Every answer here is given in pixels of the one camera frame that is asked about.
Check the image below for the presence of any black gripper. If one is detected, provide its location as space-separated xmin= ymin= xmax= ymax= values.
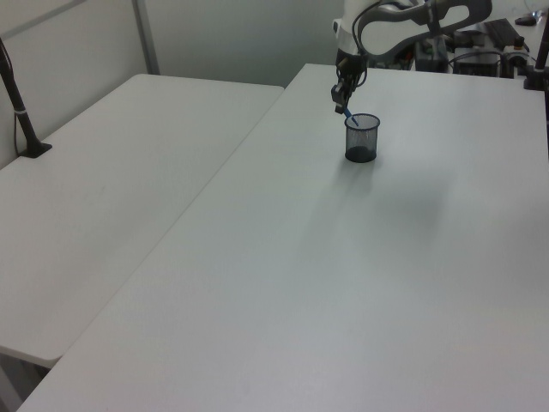
xmin=329 ymin=50 xmax=369 ymax=115

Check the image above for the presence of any black mesh pen cup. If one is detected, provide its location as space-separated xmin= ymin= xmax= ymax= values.
xmin=344 ymin=112 xmax=382 ymax=165

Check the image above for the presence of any dark equipment rack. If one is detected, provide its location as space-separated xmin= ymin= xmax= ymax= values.
xmin=398 ymin=36 xmax=455 ymax=72

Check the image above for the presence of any black control box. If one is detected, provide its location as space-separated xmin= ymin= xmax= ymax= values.
xmin=452 ymin=42 xmax=529 ymax=79

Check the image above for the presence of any black keyboard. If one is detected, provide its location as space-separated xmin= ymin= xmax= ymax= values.
xmin=482 ymin=18 xmax=522 ymax=46

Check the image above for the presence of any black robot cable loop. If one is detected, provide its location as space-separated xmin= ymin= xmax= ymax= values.
xmin=350 ymin=0 xmax=383 ymax=58

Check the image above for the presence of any black camera stand pole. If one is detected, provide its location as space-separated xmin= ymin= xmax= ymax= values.
xmin=0 ymin=36 xmax=54 ymax=161
xmin=522 ymin=24 xmax=549 ymax=92

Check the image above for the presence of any grey wall frame post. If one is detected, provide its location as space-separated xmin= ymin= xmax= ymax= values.
xmin=131 ymin=0 xmax=161 ymax=75

